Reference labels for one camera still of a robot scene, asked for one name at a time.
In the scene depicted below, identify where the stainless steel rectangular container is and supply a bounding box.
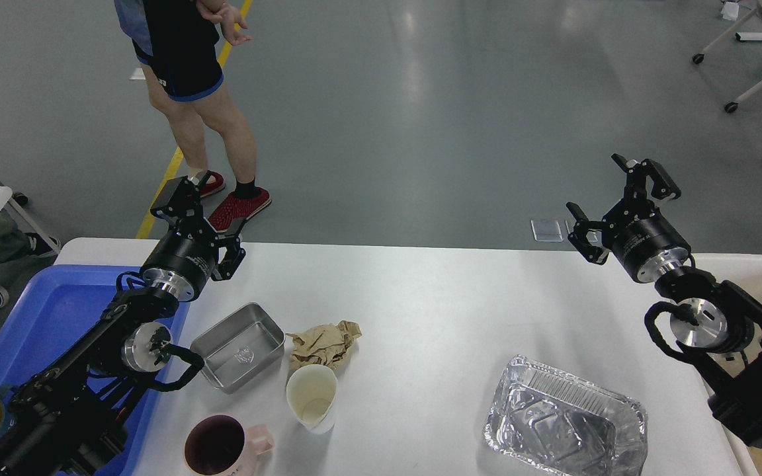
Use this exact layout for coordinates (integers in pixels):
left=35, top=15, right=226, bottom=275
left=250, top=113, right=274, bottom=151
left=190, top=302, right=286, bottom=394

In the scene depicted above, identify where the crumpled brown paper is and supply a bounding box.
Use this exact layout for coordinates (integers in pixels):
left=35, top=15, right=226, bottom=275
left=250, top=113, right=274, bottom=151
left=287, top=320, right=362, bottom=372

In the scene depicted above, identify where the white wheeled chair base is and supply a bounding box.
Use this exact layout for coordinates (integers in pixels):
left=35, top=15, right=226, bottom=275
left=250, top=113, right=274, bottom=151
left=692, top=0, right=762, bottom=164

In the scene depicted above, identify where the pink home mug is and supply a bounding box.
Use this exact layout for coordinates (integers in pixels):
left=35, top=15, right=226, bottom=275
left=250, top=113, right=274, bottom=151
left=183, top=414, right=275, bottom=475

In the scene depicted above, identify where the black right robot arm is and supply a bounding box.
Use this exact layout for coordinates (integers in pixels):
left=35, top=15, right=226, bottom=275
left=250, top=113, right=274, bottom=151
left=566, top=153, right=762, bottom=449

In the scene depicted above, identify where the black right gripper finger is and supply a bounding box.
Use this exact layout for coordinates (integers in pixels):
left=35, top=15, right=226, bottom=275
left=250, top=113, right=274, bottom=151
left=611, top=153, right=681, bottom=201
left=566, top=202, right=610, bottom=265

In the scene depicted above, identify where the standing person in shorts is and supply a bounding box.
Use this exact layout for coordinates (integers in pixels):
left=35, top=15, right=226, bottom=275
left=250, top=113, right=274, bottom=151
left=114, top=1, right=271, bottom=232

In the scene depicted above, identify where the blue plastic tray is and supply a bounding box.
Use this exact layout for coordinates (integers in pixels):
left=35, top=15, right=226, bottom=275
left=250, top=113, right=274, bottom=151
left=0, top=266, right=188, bottom=475

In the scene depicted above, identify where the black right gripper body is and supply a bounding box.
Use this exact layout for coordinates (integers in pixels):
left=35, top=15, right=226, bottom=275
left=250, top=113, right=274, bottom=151
left=603, top=188, right=691, bottom=284

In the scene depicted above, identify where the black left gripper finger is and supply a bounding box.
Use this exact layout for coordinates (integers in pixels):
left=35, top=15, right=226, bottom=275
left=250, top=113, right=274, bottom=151
left=150, top=176, right=202, bottom=221
left=221, top=220, right=246, bottom=280

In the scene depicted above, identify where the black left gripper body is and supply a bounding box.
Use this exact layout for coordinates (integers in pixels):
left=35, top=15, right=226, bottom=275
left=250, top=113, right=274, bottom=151
left=140, top=216, right=225, bottom=302

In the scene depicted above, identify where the white paper cup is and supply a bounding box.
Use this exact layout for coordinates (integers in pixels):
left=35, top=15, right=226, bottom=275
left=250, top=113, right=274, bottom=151
left=285, top=364, right=338, bottom=434

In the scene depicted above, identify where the aluminium foil tray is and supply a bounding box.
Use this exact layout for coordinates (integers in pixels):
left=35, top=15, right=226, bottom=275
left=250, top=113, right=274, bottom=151
left=483, top=355, right=648, bottom=475

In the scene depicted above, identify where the left floor outlet plate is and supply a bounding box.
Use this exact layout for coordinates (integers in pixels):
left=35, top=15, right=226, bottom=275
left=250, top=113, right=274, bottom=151
left=530, top=219, right=564, bottom=243

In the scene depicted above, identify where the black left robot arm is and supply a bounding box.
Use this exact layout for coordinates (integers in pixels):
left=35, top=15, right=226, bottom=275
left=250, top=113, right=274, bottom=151
left=0, top=171, right=245, bottom=475

